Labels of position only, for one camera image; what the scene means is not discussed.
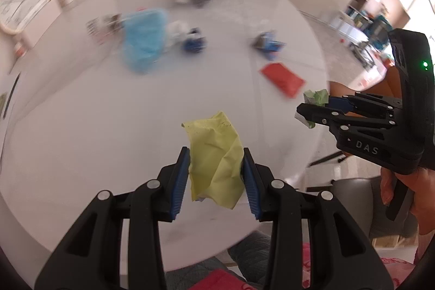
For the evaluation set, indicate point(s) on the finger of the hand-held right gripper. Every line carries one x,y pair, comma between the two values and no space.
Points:
316,112
340,103

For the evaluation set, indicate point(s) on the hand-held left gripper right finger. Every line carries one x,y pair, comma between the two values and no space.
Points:
250,184

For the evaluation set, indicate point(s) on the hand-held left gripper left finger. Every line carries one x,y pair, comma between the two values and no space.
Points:
180,181

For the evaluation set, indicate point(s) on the green paper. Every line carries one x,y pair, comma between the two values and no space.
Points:
317,96

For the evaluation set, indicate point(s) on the yellow paper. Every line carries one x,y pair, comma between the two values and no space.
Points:
214,154

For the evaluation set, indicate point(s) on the red packet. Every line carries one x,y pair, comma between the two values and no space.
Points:
282,77

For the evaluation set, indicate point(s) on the light blue plastic bag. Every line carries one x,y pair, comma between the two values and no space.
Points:
142,38

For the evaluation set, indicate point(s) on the white tissue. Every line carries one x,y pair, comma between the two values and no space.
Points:
176,33

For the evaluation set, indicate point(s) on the person's right hand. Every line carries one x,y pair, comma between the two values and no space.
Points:
423,201

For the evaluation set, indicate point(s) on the person's teal quilted trouser leg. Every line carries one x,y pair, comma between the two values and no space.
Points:
251,252

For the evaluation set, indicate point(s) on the blue crumpled wrapper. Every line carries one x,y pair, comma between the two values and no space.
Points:
270,45

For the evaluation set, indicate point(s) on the grey chair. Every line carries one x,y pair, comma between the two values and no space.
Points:
363,205

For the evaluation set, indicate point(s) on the red cloth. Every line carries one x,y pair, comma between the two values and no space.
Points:
221,281

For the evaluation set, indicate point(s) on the dark blue small wrapper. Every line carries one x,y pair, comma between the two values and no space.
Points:
195,42

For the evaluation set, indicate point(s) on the pink printed garment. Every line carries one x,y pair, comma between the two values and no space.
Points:
390,269

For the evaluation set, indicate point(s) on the printed leaflet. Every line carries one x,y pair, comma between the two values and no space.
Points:
102,26

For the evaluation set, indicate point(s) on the small bottle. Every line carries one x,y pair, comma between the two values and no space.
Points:
19,49

